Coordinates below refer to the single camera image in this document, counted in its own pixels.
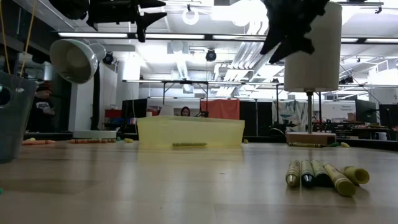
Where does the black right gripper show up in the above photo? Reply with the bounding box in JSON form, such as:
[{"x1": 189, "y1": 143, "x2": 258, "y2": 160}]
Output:
[{"x1": 260, "y1": 0, "x2": 330, "y2": 65}]

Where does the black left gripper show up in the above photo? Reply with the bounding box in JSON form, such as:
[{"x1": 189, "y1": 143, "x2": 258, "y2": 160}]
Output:
[{"x1": 86, "y1": 0, "x2": 168, "y2": 43}]

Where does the yellow translucent plastic bin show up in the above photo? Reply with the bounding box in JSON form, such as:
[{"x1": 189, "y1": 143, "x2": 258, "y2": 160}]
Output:
[{"x1": 137, "y1": 115, "x2": 246, "y2": 148}]

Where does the white shade wooden base lamp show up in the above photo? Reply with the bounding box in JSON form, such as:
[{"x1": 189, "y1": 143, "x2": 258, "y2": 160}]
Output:
[{"x1": 283, "y1": 1, "x2": 343, "y2": 145}]

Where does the black partition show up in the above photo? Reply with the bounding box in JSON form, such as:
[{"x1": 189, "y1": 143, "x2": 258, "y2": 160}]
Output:
[{"x1": 239, "y1": 100, "x2": 274, "y2": 137}]

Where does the red partition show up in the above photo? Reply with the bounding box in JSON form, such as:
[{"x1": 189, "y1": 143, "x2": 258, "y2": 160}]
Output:
[{"x1": 200, "y1": 99, "x2": 241, "y2": 121}]

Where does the white gooseneck desk lamp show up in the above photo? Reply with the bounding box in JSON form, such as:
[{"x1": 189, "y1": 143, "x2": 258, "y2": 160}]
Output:
[{"x1": 49, "y1": 38, "x2": 118, "y2": 140}]

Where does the black monitor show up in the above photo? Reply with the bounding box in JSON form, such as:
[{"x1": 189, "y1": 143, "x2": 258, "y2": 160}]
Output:
[
  {"x1": 355, "y1": 98, "x2": 378, "y2": 123},
  {"x1": 378, "y1": 103, "x2": 398, "y2": 128},
  {"x1": 121, "y1": 98, "x2": 148, "y2": 119}
]

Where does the dark blue tipped crayon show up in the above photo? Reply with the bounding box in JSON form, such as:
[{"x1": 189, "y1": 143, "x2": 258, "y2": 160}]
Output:
[{"x1": 300, "y1": 159, "x2": 316, "y2": 189}]

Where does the dark green crayon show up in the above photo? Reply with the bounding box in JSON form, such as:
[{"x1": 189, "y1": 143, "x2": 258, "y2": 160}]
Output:
[{"x1": 310, "y1": 159, "x2": 334, "y2": 189}]

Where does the yellow hollow crayon stub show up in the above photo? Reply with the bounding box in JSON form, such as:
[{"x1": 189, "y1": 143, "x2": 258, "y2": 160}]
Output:
[{"x1": 343, "y1": 166, "x2": 371, "y2": 185}]

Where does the grey translucent plastic tray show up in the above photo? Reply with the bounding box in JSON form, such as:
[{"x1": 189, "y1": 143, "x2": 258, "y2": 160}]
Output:
[{"x1": 0, "y1": 70, "x2": 38, "y2": 163}]

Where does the white ring pendant lamp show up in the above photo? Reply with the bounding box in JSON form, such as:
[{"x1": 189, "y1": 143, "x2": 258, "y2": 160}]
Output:
[{"x1": 181, "y1": 4, "x2": 200, "y2": 26}]

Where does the black metal workbench frame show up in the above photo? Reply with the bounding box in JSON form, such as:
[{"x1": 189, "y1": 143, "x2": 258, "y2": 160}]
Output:
[{"x1": 121, "y1": 79, "x2": 284, "y2": 138}]

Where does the yellow cable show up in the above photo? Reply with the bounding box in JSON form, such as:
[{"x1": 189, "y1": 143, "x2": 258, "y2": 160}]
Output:
[{"x1": 0, "y1": 0, "x2": 38, "y2": 78}]

